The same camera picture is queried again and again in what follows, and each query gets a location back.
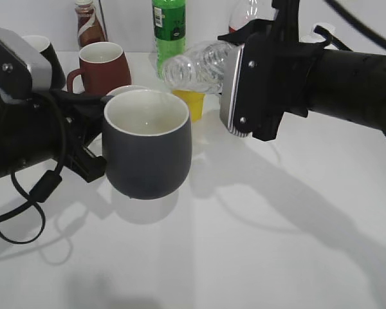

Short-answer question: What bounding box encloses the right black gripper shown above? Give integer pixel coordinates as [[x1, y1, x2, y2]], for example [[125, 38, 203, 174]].
[[217, 19, 324, 141]]

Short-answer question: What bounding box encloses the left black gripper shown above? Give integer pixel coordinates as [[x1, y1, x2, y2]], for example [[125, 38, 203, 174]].
[[0, 89, 114, 183]]

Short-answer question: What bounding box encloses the clear water bottle green label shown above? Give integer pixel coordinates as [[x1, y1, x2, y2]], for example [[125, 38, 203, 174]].
[[160, 41, 236, 95]]

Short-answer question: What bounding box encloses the dark grey ceramic mug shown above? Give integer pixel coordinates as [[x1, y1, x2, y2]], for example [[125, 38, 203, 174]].
[[102, 89, 192, 200]]

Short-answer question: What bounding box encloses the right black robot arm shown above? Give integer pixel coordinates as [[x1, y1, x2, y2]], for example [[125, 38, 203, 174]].
[[219, 19, 386, 142]]

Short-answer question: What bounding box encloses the black ceramic mug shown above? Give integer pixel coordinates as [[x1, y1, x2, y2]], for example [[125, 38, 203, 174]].
[[22, 35, 66, 89]]

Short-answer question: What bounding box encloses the white ceramic mug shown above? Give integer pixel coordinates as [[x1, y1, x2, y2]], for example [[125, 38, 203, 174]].
[[107, 85, 148, 96]]

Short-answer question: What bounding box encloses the dark red ceramic mug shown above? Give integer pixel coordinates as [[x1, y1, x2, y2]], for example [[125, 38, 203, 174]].
[[66, 42, 132, 95]]

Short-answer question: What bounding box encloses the cola bottle red label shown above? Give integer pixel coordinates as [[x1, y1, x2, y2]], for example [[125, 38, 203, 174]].
[[228, 0, 276, 33]]

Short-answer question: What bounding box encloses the white yogurt drink bottle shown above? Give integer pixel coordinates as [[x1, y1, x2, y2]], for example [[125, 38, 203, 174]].
[[300, 23, 336, 43]]

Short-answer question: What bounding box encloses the green soda bottle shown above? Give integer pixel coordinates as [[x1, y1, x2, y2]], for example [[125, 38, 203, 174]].
[[152, 0, 186, 79]]

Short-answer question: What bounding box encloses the yellow plastic cup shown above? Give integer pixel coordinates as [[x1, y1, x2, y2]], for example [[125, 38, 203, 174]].
[[172, 90, 205, 122]]

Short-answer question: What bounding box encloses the brown swirl drink bottle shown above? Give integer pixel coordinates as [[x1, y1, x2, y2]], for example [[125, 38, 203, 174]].
[[75, 0, 107, 49]]

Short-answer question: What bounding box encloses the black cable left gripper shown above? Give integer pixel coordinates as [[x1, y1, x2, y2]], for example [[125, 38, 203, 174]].
[[0, 91, 68, 245]]

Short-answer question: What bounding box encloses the silver camera box left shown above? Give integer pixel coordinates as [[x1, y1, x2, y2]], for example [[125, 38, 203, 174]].
[[0, 28, 52, 104]]

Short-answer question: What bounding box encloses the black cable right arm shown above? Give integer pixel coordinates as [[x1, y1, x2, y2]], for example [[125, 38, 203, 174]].
[[313, 0, 386, 57]]

